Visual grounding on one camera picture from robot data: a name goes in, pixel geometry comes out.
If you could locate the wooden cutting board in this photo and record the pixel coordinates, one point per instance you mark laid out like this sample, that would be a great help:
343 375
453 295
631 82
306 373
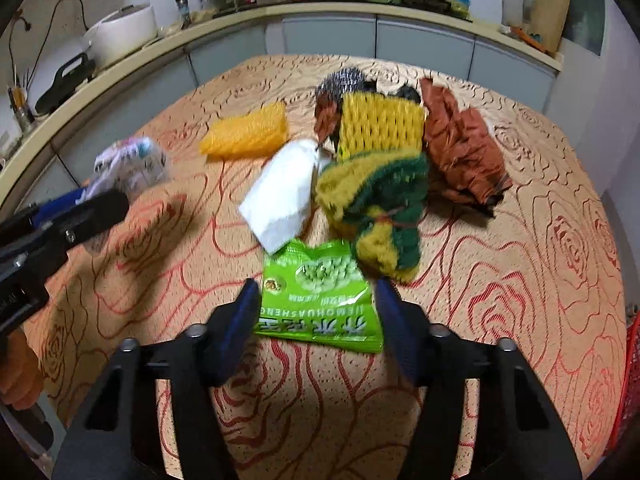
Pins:
550 15

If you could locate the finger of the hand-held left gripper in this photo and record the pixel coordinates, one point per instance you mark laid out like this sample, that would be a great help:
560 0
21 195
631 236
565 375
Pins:
57 205
95 215

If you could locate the orange kitchen tool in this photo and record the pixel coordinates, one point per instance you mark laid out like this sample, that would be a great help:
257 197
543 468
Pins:
530 37

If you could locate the white plastic bottle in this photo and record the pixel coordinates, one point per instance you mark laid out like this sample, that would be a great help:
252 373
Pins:
512 7

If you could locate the printed plastic wrapper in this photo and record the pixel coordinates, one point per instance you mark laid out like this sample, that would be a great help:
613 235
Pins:
135 160

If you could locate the utensil holder with chopsticks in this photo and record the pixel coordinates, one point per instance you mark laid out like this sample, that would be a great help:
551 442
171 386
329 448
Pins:
22 115

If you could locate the large brown plastic bag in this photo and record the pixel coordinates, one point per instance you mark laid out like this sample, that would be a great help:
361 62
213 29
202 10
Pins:
460 150

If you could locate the white rice cooker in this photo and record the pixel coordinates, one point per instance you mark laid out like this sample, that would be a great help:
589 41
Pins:
125 30

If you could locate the grey kitchen base cabinet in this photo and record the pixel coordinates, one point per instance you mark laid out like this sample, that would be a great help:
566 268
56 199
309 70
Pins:
325 35

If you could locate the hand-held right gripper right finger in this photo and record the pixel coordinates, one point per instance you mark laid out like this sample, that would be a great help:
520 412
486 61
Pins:
395 330

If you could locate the bright yellow foam net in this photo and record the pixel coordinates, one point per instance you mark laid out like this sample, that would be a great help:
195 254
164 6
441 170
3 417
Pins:
380 125

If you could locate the black lidded spice jar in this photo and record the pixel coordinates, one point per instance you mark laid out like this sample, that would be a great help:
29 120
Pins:
183 12

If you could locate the gas stove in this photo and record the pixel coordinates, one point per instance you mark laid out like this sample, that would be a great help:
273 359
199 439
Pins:
425 2

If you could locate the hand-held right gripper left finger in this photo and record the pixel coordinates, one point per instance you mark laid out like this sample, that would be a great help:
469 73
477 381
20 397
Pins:
240 330

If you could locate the person's left hand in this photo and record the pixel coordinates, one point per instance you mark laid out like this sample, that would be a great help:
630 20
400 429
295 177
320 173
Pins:
20 370

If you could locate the green snack packet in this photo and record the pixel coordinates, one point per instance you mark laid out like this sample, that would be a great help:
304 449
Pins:
320 280

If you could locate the steel wool scourer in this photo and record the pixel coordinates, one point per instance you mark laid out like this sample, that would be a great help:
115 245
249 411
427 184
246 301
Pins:
345 85

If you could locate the orange yellow foam net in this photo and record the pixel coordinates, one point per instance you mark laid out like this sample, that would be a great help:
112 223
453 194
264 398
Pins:
245 132

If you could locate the beige kitchen counter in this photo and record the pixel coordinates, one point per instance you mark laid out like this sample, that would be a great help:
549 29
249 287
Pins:
350 8

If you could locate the frosted glass window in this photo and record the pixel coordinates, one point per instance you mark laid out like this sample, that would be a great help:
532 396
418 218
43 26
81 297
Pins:
585 5

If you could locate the rose patterned tablecloth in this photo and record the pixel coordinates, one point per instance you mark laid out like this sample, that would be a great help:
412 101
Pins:
525 260

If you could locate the yellow green knitted cloth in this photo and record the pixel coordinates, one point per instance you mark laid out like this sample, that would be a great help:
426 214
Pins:
380 195

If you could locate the red plastic basket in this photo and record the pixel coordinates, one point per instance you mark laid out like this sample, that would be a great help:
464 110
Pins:
631 390

